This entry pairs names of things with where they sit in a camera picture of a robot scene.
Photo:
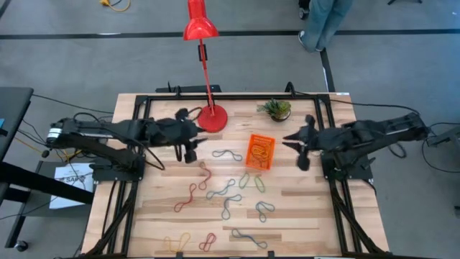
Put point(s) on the small potted succulent plant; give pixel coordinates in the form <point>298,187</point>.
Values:
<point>275,108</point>

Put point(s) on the green rubber band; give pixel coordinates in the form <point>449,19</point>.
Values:
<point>241,188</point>
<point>262,191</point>

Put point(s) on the orange plastic basket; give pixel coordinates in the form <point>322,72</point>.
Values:
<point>259,166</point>

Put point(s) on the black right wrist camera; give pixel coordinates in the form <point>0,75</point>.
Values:
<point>303,163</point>

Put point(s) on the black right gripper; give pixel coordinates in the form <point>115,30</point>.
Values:
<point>312,139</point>

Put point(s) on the teal rubber band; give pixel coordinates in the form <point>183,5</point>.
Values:
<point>261,213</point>
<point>223,188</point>
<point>249,237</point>
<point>226,204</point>
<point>229,153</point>

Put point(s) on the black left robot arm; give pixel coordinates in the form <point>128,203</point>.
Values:
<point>108,129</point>

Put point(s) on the black desk leg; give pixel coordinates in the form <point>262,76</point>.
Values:
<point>36,181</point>

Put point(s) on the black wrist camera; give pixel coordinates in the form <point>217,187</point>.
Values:
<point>190,156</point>
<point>303,163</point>

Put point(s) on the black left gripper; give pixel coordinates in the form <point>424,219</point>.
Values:
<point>176,131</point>

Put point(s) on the white paper sheet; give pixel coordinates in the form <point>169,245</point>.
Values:
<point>63,172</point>

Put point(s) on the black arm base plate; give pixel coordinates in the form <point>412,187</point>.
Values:
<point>355,172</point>
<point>108,174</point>

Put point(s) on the black power strip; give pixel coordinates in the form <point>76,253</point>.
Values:
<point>194,88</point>

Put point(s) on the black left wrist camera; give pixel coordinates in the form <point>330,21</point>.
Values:
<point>190,156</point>

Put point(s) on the red rubber band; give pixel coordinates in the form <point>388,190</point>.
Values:
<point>207,242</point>
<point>187,197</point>
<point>205,169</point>

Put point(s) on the black desk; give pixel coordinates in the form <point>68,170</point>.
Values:
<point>14,115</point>

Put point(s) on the grey metal stand leg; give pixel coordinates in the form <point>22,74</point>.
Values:
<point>445,138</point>

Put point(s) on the person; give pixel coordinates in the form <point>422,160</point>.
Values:
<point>323,21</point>

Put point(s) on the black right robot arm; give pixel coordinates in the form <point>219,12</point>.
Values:
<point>377,133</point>

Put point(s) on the red desk lamp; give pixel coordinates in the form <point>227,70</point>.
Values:
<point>212,120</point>

